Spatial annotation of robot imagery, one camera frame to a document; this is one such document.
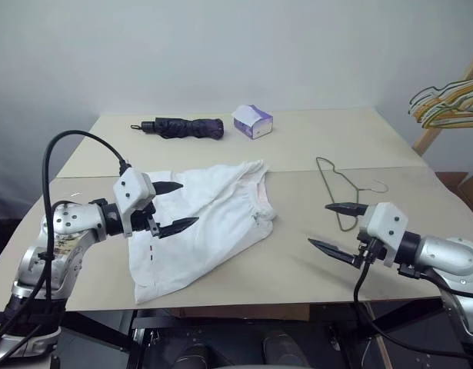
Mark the brown cardboard box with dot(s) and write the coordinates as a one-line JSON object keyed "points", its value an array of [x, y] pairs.
{"points": [[451, 180]]}

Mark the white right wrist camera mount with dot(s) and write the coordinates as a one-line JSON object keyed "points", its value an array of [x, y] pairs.
{"points": [[386, 223]]}

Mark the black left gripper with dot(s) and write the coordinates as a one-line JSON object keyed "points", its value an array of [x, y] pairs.
{"points": [[144, 221]]}

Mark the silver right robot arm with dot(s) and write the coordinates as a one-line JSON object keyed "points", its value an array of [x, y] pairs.
{"points": [[447, 251]]}

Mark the folded dark purple umbrella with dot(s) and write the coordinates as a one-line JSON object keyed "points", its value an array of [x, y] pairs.
{"points": [[190, 127]]}

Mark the dark grey rounded shape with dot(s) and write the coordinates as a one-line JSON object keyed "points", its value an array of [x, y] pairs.
{"points": [[286, 351], [192, 357]]}

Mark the wooden clothes rack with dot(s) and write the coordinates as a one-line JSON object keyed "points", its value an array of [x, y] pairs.
{"points": [[426, 140]]}

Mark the purple white tissue pack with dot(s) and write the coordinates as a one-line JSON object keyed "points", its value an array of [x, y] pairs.
{"points": [[255, 125]]}

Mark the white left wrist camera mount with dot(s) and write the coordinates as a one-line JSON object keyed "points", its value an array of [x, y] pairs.
{"points": [[130, 188]]}

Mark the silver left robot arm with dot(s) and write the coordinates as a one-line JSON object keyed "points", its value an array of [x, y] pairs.
{"points": [[72, 222]]}

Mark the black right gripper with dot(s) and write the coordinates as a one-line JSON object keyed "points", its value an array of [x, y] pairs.
{"points": [[370, 253]]}

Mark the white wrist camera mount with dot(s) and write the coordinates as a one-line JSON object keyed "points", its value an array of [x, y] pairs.
{"points": [[386, 223], [130, 188]]}

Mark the white cloth garment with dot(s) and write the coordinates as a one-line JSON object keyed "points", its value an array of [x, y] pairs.
{"points": [[205, 238]]}

